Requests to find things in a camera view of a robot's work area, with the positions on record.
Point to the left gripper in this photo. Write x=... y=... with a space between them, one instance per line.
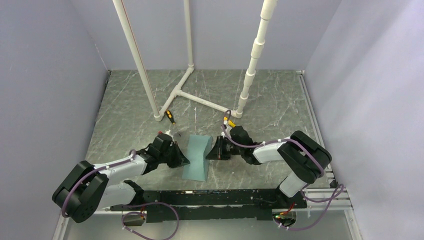
x=180 y=159

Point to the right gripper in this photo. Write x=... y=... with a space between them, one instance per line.
x=217 y=152

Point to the teal envelope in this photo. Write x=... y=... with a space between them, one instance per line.
x=198 y=148

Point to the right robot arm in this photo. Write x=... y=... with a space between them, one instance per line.
x=306 y=158

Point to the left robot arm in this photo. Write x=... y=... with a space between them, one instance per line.
x=90 y=187

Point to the black orange screwdriver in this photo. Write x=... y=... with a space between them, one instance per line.
x=170 y=116

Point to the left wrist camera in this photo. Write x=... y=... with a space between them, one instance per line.
x=167 y=132

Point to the white PVC pipe frame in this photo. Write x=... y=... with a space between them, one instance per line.
x=267 y=11

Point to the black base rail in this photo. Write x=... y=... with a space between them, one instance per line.
x=258 y=203

